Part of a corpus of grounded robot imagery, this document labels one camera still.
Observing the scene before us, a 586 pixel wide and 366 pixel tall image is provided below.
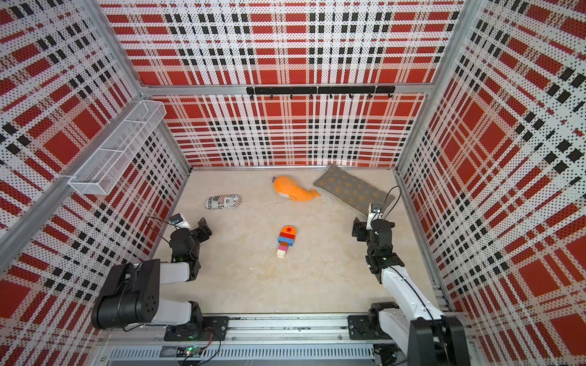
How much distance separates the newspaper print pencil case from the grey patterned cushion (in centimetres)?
41

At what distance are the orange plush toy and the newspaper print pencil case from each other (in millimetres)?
206

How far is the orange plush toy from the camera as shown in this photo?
1.07 m

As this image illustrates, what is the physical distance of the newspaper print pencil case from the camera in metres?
1.06
